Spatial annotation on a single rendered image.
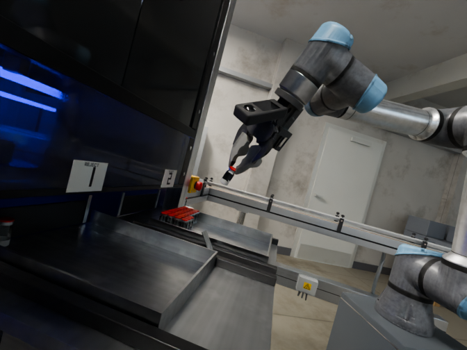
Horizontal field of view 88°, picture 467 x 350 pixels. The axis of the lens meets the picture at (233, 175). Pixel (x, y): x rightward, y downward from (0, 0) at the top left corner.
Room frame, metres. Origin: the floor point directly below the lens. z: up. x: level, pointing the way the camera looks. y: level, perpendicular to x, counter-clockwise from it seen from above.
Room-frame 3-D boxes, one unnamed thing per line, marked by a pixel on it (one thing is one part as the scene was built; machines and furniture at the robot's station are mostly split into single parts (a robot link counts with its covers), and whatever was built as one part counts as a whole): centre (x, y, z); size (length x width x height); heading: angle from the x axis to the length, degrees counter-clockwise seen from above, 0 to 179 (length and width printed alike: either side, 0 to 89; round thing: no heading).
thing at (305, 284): (1.54, -0.64, 0.50); 0.12 x 0.05 x 0.09; 79
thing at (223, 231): (0.76, 0.00, 0.90); 0.34 x 0.26 x 0.04; 78
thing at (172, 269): (0.45, 0.18, 0.90); 0.34 x 0.26 x 0.04; 79
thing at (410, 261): (0.72, -0.61, 0.96); 0.13 x 0.12 x 0.14; 10
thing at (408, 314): (0.73, -0.61, 0.84); 0.15 x 0.15 x 0.10
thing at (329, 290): (1.59, -0.67, 0.49); 1.60 x 0.08 x 0.12; 79
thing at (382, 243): (1.62, -0.52, 0.92); 1.90 x 0.15 x 0.16; 79
